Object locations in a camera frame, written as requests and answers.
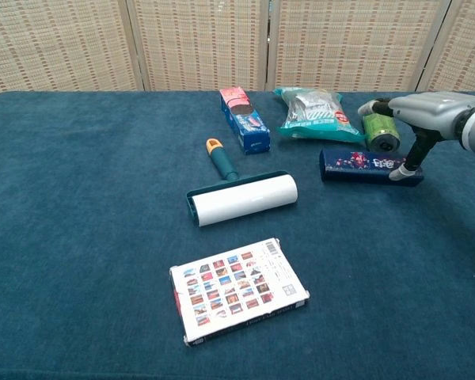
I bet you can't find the pink and blue carton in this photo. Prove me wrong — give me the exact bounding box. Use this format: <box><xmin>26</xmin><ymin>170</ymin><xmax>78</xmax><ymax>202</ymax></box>
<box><xmin>218</xmin><ymin>86</ymin><xmax>272</xmax><ymax>155</ymax></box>

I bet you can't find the green drink can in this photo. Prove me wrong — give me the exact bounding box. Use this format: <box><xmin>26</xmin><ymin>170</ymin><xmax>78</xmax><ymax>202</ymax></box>
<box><xmin>359</xmin><ymin>101</ymin><xmax>401</xmax><ymax>154</ymax></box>

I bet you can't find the white postcard box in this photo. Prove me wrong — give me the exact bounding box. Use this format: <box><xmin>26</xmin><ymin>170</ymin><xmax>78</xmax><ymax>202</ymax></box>
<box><xmin>169</xmin><ymin>237</ymin><xmax>311</xmax><ymax>348</ymax></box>

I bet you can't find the teal plastic snack bag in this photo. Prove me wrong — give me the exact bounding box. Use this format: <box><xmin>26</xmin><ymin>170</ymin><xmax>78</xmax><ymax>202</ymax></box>
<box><xmin>272</xmin><ymin>86</ymin><xmax>369</xmax><ymax>144</ymax></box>

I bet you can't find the green white lint roller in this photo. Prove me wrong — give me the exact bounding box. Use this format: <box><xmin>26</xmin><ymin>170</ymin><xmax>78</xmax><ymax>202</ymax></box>
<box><xmin>185</xmin><ymin>138</ymin><xmax>299</xmax><ymax>228</ymax></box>

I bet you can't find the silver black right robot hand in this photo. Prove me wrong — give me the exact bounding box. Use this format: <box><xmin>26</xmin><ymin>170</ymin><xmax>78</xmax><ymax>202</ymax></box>
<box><xmin>357</xmin><ymin>91</ymin><xmax>475</xmax><ymax>182</ymax></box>

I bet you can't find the woven bamboo folding screen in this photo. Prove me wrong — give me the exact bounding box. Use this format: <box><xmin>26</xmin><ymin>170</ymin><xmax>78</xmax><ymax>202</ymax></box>
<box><xmin>0</xmin><ymin>0</ymin><xmax>475</xmax><ymax>100</ymax></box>

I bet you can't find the teal blue tablecloth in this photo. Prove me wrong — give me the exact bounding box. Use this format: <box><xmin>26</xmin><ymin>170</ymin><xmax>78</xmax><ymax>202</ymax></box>
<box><xmin>0</xmin><ymin>90</ymin><xmax>475</xmax><ymax>380</ymax></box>

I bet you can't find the dark blue glasses case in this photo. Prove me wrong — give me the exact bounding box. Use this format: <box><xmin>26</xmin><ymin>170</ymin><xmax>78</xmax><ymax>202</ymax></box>
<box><xmin>318</xmin><ymin>148</ymin><xmax>425</xmax><ymax>188</ymax></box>

